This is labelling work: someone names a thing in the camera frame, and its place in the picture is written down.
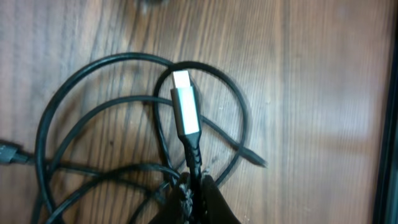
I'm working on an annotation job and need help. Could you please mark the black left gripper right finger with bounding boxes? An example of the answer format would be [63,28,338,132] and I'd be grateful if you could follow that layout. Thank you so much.
[201,175,241,224]

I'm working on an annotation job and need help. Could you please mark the black cable with small plug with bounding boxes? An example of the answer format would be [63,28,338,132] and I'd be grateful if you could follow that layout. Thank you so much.
[0,52,187,224]

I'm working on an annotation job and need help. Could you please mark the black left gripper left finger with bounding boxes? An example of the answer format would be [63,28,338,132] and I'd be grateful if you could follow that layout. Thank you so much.
[149,172,193,224]

